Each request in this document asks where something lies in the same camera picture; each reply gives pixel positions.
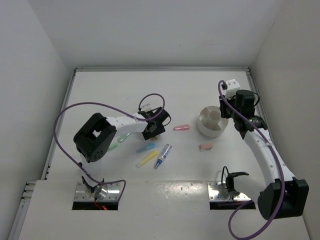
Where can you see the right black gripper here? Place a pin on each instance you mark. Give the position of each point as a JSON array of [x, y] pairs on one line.
[[223, 104]]

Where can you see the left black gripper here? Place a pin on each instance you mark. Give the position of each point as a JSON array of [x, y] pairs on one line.
[[160, 129]]

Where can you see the blue highlighter pen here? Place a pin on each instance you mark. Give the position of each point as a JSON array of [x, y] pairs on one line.
[[145, 148]]

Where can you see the pink highlighter pen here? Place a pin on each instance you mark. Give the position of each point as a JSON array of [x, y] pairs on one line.
[[182, 127]]

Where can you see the green highlighter pen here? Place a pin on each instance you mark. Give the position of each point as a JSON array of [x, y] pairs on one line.
[[119, 140]]

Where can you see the white round divided container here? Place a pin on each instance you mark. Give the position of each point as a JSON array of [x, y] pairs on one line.
[[210, 123]]

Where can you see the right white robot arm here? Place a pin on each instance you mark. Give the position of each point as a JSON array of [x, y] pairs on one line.
[[281, 185]]

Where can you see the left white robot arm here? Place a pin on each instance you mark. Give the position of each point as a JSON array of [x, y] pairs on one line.
[[94, 138]]

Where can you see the clear glue stick blue cap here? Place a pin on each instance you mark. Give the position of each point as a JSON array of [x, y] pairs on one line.
[[163, 155]]

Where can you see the yellow highlighter pen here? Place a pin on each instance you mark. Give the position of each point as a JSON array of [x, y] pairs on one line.
[[145, 160]]

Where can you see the pink eraser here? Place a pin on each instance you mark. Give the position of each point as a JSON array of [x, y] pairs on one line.
[[205, 147]]

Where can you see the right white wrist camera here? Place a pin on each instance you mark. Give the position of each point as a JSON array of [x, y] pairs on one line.
[[230, 87]]

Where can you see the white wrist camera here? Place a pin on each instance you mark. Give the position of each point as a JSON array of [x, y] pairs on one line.
[[145, 108], [230, 87]]

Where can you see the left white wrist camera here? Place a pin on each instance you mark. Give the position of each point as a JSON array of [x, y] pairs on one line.
[[145, 108]]

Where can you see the aluminium frame rail right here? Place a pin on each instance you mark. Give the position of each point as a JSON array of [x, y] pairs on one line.
[[262, 117]]

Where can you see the aluminium frame rail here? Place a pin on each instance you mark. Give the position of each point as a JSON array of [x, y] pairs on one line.
[[51, 151], [163, 69], [262, 117]]

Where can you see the aluminium frame rail back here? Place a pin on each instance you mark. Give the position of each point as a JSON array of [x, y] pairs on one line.
[[163, 69]]

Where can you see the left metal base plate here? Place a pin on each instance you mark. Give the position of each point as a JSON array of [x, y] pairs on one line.
[[105, 193]]

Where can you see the metal base plate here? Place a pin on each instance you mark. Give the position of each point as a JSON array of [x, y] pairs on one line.
[[218, 194], [105, 193]]

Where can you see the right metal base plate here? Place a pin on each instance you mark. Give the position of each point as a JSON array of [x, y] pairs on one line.
[[218, 194]]

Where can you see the aluminium frame rail left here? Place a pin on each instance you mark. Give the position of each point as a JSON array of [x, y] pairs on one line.
[[51, 151]]

